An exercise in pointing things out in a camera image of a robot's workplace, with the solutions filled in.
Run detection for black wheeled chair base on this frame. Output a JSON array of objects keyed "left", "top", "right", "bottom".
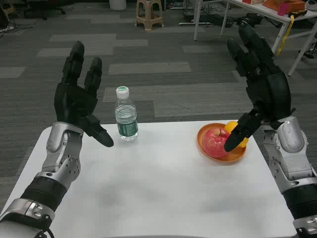
[{"left": 298, "top": 49, "right": 316, "bottom": 60}]

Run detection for red apple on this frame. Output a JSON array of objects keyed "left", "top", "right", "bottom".
[{"left": 203, "top": 127, "right": 232, "bottom": 159}]

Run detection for beige plastic stool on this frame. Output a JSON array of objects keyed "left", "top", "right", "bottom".
[{"left": 135, "top": 0, "right": 164, "bottom": 31}]

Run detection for black office chair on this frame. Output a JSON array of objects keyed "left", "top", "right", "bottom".
[{"left": 23, "top": 0, "right": 66, "bottom": 21}]

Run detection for white metal-legged desk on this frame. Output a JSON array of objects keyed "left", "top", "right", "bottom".
[{"left": 193, "top": 0, "right": 317, "bottom": 77}]

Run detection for orange plate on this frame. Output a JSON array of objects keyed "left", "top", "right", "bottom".
[{"left": 197, "top": 122, "right": 248, "bottom": 166}]

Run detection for pink small box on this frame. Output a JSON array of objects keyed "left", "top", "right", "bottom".
[{"left": 277, "top": 3, "right": 288, "bottom": 17}]

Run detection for wooden chair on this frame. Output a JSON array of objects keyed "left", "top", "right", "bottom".
[{"left": 0, "top": 3, "right": 16, "bottom": 21}]

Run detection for orange flat box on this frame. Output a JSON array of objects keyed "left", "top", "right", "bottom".
[{"left": 262, "top": 0, "right": 306, "bottom": 13}]

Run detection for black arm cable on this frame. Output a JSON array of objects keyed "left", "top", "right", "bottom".
[{"left": 37, "top": 228, "right": 55, "bottom": 238}]

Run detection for white waste bin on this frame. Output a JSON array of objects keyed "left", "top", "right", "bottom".
[{"left": 108, "top": 0, "right": 127, "bottom": 10}]

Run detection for black floor cable tangle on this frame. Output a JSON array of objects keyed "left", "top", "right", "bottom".
[{"left": 182, "top": 3, "right": 235, "bottom": 28}]

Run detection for clear plastic water bottle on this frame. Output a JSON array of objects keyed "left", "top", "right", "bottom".
[{"left": 114, "top": 86, "right": 139, "bottom": 142}]

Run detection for white desk foot bar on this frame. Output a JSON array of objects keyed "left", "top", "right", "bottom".
[{"left": 178, "top": 21, "right": 212, "bottom": 26}]

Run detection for black and yellow tool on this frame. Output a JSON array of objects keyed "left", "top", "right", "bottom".
[{"left": 287, "top": 9, "right": 308, "bottom": 18}]

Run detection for yellow hanging strap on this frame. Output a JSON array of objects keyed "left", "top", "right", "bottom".
[{"left": 276, "top": 14, "right": 295, "bottom": 56}]

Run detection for yellow citrus fruit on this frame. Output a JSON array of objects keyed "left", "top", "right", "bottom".
[{"left": 224, "top": 120, "right": 249, "bottom": 149}]

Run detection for black case on floor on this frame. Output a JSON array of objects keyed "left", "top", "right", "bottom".
[{"left": 237, "top": 13, "right": 265, "bottom": 28}]

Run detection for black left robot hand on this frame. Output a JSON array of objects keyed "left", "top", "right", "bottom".
[{"left": 53, "top": 41, "right": 114, "bottom": 148}]

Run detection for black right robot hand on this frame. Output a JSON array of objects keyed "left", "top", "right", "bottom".
[{"left": 224, "top": 21, "right": 297, "bottom": 152}]

